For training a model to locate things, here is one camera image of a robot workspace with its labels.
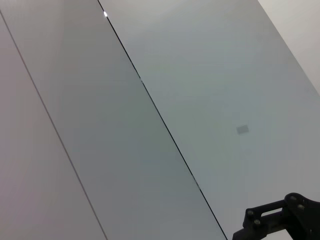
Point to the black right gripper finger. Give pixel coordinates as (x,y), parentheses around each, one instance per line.
(302,217)

